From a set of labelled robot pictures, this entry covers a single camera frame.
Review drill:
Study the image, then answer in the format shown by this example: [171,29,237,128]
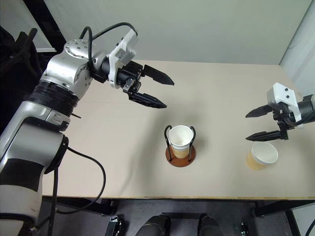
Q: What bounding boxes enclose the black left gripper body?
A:
[115,60,146,99]

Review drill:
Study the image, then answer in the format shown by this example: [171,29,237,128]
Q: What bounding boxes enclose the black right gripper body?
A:
[269,102,296,141]

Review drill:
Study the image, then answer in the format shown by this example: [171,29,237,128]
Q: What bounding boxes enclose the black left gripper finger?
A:
[142,64,175,86]
[127,91,168,109]

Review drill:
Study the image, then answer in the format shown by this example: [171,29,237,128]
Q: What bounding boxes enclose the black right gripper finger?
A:
[245,104,274,119]
[245,131,284,142]

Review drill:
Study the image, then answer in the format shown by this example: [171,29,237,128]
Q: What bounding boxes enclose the tan paper cup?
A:
[170,145,192,160]
[168,125,194,151]
[245,142,279,172]

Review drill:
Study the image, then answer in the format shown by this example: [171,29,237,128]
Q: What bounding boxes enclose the brown wooden cup holder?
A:
[164,124,197,168]

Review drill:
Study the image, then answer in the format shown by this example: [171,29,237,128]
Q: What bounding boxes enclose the dark rounded shape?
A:
[198,215,221,236]
[135,214,172,236]

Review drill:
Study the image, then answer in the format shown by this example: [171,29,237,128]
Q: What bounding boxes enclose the black covered chair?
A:
[0,24,54,109]

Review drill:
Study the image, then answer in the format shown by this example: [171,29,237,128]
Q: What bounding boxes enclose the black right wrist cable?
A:
[283,114,305,129]

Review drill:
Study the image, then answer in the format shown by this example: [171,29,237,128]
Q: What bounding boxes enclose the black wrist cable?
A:
[80,22,138,74]
[283,114,305,129]

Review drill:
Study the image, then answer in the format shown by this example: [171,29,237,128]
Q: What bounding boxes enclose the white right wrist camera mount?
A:
[267,83,305,130]

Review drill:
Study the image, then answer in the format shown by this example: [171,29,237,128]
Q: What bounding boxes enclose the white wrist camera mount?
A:
[267,83,305,130]
[106,30,138,89]

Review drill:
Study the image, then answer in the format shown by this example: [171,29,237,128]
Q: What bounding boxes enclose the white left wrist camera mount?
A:
[106,30,138,89]

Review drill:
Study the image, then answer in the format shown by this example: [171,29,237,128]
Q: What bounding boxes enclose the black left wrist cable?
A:
[80,22,138,74]

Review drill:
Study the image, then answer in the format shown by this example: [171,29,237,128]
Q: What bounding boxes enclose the long black body cable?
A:
[31,147,106,233]

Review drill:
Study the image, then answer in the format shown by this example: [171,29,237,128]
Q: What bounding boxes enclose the black diagonal frame post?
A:
[41,0,68,50]

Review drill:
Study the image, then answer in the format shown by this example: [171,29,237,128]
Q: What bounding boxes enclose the black silver floor bracket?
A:
[240,221,250,236]
[106,213,124,236]

